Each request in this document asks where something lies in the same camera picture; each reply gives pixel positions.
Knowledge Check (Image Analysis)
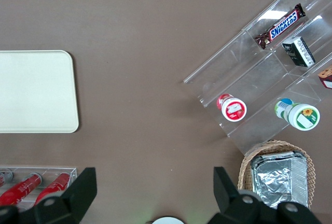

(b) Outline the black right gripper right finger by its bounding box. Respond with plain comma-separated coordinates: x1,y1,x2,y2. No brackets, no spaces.
207,166,277,224

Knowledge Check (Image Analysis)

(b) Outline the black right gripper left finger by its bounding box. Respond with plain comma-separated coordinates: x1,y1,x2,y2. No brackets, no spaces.
33,166,98,224

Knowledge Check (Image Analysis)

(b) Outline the light wicker basket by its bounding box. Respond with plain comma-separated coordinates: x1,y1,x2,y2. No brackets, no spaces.
238,140,316,211

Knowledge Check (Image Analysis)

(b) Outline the beige plastic tray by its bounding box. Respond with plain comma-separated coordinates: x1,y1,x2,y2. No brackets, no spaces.
0,50,79,134

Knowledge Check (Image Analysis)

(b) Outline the clear acrylic bottle rack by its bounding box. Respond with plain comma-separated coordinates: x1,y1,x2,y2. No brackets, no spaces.
0,166,78,209

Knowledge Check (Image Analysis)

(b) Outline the aluminium foil container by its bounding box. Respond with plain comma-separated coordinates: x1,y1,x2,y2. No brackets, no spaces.
250,150,309,209

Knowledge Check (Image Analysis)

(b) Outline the red lid yogurt bottle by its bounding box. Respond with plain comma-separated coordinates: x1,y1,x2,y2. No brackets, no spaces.
216,93,247,122

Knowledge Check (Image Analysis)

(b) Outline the green lid yogurt bottle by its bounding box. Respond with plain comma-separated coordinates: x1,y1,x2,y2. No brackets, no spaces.
274,97,321,132

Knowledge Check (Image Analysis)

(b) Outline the clear acrylic tiered shelf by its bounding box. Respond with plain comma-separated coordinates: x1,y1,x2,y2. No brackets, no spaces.
183,0,332,156

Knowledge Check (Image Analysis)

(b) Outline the chocolate chip cookie box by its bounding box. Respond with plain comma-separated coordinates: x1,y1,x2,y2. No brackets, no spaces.
318,64,332,90

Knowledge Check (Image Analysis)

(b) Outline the small black white carton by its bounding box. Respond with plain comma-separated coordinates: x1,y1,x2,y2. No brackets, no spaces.
282,36,316,68

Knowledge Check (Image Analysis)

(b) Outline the Snickers chocolate bar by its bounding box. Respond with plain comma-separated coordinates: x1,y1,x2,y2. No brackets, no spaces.
253,3,307,50

